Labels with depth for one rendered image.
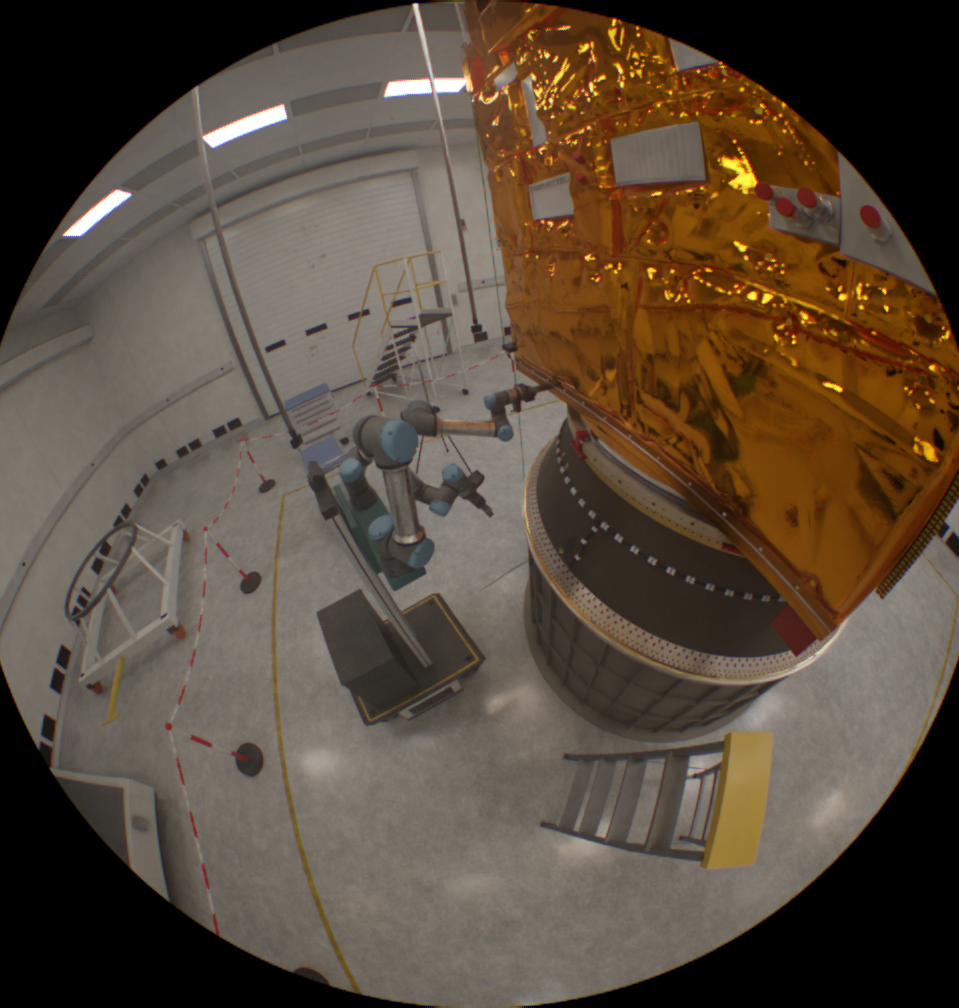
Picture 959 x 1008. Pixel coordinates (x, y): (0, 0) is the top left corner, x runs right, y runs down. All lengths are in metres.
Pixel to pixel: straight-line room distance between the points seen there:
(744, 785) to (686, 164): 1.55
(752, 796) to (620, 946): 1.89
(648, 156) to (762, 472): 0.85
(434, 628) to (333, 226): 7.67
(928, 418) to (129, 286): 10.23
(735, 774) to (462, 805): 1.83
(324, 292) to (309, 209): 1.98
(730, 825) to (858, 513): 0.80
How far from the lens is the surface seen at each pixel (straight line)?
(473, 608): 2.93
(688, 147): 1.02
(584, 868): 2.58
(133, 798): 3.86
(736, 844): 1.14
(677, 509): 1.20
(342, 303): 8.18
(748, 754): 1.14
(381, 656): 1.95
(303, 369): 8.45
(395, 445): 0.96
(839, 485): 0.82
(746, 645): 1.53
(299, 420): 5.46
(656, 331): 1.07
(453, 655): 2.41
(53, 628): 7.41
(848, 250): 0.75
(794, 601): 1.06
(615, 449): 1.35
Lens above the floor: 2.49
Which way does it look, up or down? 42 degrees down
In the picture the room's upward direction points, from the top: 11 degrees counter-clockwise
